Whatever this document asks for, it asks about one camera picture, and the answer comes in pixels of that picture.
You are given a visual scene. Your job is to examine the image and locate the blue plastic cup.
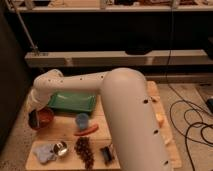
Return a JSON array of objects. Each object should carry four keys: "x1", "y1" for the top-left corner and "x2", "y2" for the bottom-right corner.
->
[{"x1": 75, "y1": 113, "x2": 89, "y2": 130}]

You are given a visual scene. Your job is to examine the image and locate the green rectangular tray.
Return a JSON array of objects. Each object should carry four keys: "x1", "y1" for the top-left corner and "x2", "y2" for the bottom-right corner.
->
[{"x1": 48, "y1": 92, "x2": 96, "y2": 113}]

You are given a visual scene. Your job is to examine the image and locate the small steel bowl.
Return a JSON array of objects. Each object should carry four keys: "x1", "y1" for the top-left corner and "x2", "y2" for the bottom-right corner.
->
[{"x1": 53, "y1": 141, "x2": 68, "y2": 157}]

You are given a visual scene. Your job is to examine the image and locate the red bowl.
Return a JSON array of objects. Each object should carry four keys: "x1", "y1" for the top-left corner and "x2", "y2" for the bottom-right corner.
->
[{"x1": 33, "y1": 107, "x2": 54, "y2": 130}]

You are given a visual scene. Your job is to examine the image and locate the yellow apple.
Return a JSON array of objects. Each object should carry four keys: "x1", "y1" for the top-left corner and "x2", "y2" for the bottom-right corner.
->
[{"x1": 156, "y1": 114, "x2": 164, "y2": 128}]

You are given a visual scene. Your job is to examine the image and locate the dark grape bunch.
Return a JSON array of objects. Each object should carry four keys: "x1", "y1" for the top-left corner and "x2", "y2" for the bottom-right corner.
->
[{"x1": 74, "y1": 137, "x2": 94, "y2": 170}]

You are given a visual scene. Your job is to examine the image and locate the orange carrot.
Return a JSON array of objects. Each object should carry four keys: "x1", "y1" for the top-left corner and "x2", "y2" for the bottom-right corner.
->
[{"x1": 74, "y1": 124, "x2": 99, "y2": 136}]

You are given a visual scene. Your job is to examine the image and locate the wooden board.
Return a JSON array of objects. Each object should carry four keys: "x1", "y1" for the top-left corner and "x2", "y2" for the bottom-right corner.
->
[{"x1": 25, "y1": 81, "x2": 182, "y2": 171}]

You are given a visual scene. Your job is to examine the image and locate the white shelf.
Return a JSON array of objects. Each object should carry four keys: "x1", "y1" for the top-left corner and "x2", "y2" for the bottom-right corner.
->
[
  {"x1": 25, "y1": 50, "x2": 213, "y2": 68},
  {"x1": 18, "y1": 3, "x2": 213, "y2": 13}
]

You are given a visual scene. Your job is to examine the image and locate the white upper shelf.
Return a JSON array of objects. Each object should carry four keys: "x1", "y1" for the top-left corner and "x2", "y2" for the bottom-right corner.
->
[{"x1": 18, "y1": 3, "x2": 213, "y2": 13}]

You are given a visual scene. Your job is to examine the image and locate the white lower shelf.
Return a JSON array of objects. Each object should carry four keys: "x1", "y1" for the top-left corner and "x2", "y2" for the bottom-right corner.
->
[{"x1": 25, "y1": 50, "x2": 213, "y2": 68}]

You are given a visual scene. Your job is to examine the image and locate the black floor cable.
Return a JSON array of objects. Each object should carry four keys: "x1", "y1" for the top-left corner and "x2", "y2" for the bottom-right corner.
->
[{"x1": 165, "y1": 6, "x2": 213, "y2": 171}]

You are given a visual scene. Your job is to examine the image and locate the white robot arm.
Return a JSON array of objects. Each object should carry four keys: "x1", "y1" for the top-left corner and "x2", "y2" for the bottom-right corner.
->
[{"x1": 27, "y1": 68, "x2": 173, "y2": 171}]

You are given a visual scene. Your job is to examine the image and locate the metal diagonal rod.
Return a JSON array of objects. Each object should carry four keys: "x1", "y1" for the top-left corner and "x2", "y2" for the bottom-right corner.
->
[{"x1": 9, "y1": 0, "x2": 47, "y2": 56}]

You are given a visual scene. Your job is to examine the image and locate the small black brush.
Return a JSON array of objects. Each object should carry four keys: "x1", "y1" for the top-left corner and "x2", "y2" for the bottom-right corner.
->
[{"x1": 100, "y1": 146, "x2": 114, "y2": 165}]

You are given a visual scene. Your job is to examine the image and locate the blue cloth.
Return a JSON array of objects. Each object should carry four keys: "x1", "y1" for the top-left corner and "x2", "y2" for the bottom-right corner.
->
[{"x1": 33, "y1": 144, "x2": 56, "y2": 164}]

